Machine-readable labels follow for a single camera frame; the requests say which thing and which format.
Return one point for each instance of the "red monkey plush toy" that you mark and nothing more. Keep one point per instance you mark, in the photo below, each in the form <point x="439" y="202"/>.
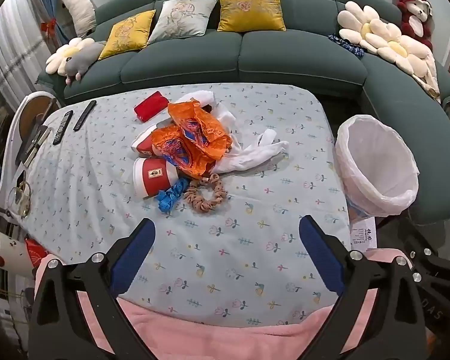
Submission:
<point x="416" y="15"/>

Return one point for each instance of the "white mug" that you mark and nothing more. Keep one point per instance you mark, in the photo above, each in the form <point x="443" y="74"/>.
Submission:
<point x="3" y="251"/>

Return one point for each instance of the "eyeglasses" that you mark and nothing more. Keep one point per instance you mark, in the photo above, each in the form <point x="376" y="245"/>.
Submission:
<point x="11" y="195"/>

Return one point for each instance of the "small yellow embroidered pillow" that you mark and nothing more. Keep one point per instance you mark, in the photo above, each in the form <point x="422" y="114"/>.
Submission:
<point x="125" y="35"/>

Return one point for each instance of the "red foil packet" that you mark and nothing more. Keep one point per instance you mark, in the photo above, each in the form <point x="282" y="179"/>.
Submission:
<point x="150" y="107"/>

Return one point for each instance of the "window curtain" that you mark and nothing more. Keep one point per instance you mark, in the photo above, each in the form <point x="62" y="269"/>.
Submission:
<point x="22" y="37"/>

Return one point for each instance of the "white panda plush toy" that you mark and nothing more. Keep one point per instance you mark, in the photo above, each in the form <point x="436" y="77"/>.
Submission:
<point x="78" y="11"/>

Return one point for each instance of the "white printed paper slip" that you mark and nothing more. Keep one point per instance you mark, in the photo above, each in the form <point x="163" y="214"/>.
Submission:
<point x="363" y="236"/>

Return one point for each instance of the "bin with white liner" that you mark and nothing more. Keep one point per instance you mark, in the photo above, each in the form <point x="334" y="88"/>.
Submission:
<point x="360" y="165"/>

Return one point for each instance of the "grey plush toy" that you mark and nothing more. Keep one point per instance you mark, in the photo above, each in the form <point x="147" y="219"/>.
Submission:
<point x="80" y="63"/>

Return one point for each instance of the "beige scrunchie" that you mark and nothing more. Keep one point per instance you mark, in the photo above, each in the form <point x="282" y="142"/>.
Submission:
<point x="195" y="199"/>

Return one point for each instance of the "black flat device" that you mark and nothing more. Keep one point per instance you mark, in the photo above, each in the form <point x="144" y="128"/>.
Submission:
<point x="33" y="142"/>

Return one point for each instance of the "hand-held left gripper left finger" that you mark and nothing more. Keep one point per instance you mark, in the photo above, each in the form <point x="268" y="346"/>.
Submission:
<point x="135" y="255"/>

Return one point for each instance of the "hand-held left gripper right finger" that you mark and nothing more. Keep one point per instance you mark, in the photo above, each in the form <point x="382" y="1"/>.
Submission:
<point x="318" y="251"/>

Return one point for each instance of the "beige blanket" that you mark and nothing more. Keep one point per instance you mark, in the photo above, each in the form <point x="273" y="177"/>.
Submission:
<point x="431" y="78"/>

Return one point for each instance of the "large yellow embroidered pillow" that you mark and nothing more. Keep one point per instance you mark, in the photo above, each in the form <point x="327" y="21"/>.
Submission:
<point x="251" y="11"/>

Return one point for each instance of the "red curtain tie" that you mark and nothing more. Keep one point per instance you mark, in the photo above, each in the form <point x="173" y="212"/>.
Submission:
<point x="48" y="25"/>

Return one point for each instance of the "dark green sofa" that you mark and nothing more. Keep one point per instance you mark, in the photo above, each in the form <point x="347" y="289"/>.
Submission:
<point x="292" y="56"/>

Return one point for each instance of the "red and white paper cup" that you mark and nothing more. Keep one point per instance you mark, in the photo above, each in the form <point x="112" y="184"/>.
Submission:
<point x="153" y="176"/>
<point x="144" y="142"/>

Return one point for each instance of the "blue plastic cover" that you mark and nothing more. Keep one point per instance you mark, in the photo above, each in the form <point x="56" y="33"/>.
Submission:
<point x="170" y="195"/>

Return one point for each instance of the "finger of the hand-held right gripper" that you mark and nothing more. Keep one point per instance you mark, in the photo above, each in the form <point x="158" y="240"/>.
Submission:
<point x="435" y="270"/>

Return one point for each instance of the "grey floral pillow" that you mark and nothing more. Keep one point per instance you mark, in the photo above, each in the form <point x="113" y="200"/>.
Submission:
<point x="182" y="18"/>

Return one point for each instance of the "pink blanket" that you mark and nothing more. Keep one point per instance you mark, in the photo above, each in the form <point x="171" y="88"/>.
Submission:
<point x="228" y="341"/>

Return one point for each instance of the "dark blue patterned cloth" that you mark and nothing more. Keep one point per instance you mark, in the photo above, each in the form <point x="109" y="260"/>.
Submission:
<point x="347" y="45"/>

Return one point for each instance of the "black remote control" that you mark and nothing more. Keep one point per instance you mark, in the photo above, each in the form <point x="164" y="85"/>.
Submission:
<point x="62" y="127"/>
<point x="84" y="115"/>

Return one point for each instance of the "white side table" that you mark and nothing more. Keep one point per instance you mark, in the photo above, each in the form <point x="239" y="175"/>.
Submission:
<point x="11" y="150"/>

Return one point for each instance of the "floral light blue tablecloth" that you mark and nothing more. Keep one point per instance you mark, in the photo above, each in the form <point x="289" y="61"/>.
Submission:
<point x="247" y="202"/>

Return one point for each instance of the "white flower cushion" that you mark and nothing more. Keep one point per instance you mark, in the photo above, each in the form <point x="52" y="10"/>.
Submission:
<point x="356" y="18"/>
<point x="62" y="54"/>
<point x="408" y="50"/>

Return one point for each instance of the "orange plastic bag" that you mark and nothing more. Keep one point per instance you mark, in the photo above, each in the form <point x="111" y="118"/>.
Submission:
<point x="195" y="135"/>

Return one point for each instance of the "red paper bag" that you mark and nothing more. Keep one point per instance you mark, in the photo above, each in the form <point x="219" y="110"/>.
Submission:
<point x="35" y="253"/>

